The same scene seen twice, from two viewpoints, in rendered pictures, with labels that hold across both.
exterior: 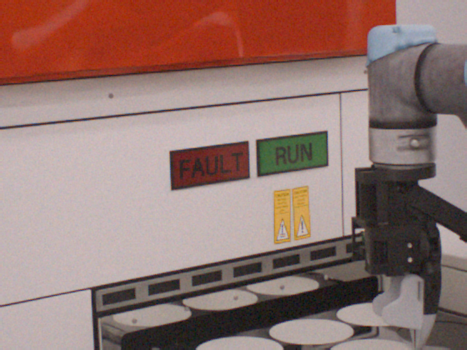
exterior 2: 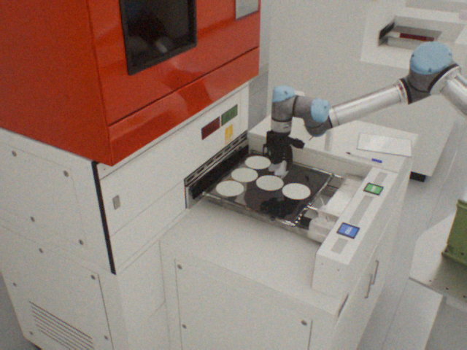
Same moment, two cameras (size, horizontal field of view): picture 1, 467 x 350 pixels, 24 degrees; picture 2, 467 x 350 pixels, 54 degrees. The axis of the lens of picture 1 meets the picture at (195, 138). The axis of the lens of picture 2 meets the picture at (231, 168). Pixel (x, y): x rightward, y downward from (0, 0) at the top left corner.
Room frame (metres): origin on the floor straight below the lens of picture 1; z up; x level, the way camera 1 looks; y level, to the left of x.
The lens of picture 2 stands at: (-0.05, 0.55, 1.85)
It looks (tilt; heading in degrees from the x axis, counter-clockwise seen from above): 31 degrees down; 335
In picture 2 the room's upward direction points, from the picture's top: straight up
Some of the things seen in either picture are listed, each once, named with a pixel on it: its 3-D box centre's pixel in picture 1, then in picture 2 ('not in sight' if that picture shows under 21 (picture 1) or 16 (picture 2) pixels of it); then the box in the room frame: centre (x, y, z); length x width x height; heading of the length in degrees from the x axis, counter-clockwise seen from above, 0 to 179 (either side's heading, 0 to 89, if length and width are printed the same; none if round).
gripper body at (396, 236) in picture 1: (397, 218); (278, 144); (1.20, -0.22, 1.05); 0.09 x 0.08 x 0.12; 98
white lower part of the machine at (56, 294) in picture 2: not in sight; (133, 258); (1.56, 0.28, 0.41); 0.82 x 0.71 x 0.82; 124
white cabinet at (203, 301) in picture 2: not in sight; (295, 276); (1.16, -0.31, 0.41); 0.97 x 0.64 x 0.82; 124
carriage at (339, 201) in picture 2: not in sight; (338, 209); (0.99, -0.35, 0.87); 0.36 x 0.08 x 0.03; 124
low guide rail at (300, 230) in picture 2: not in sight; (268, 218); (1.08, -0.12, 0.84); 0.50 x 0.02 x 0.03; 34
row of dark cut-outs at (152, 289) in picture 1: (246, 269); (218, 155); (1.37, -0.06, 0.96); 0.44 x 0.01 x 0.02; 124
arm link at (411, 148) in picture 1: (404, 147); (282, 124); (1.20, -0.23, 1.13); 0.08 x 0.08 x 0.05
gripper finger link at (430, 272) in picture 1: (426, 274); (286, 160); (1.18, -0.25, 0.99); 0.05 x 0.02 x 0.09; 8
